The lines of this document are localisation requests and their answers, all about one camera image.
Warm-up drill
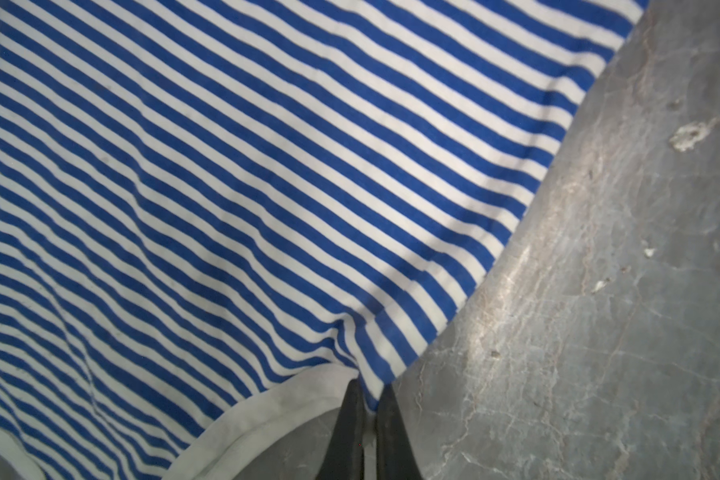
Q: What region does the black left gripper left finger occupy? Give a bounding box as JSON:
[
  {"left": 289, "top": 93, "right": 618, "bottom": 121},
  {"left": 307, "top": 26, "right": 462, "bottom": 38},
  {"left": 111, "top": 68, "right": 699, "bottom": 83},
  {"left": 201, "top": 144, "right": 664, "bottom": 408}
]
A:
[{"left": 315, "top": 379, "right": 366, "bottom": 480}]

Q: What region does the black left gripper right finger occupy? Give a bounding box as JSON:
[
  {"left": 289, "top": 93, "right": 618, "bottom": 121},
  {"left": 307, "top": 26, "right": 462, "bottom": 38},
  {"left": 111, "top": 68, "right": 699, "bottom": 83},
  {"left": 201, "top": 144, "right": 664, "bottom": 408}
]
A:
[{"left": 376, "top": 385, "right": 423, "bottom": 480}]

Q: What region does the blue white striped tank top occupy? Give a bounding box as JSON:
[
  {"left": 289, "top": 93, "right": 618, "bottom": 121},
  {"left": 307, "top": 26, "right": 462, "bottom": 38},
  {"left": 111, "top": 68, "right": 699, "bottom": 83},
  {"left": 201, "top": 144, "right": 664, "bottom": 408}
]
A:
[{"left": 0, "top": 1, "right": 647, "bottom": 479}]

